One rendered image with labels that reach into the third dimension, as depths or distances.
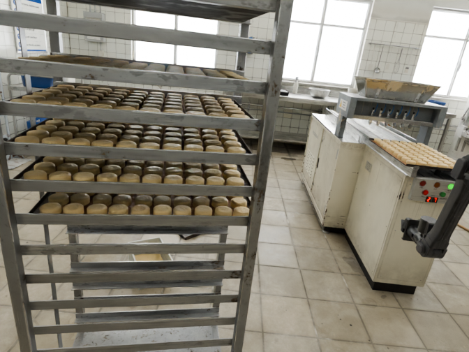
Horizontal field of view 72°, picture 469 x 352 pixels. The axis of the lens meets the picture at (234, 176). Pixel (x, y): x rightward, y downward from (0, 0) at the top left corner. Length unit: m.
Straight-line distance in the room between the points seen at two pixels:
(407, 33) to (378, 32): 0.44
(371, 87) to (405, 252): 1.20
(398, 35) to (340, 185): 3.69
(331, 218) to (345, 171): 0.43
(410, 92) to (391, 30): 3.27
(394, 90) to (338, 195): 0.91
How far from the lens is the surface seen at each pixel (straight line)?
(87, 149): 0.83
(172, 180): 0.87
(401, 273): 2.43
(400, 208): 2.17
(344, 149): 2.66
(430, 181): 2.13
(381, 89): 2.71
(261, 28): 5.55
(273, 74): 0.77
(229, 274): 0.99
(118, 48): 5.90
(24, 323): 1.11
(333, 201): 2.81
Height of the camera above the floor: 1.39
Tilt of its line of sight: 21 degrees down
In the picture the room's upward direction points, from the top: 6 degrees clockwise
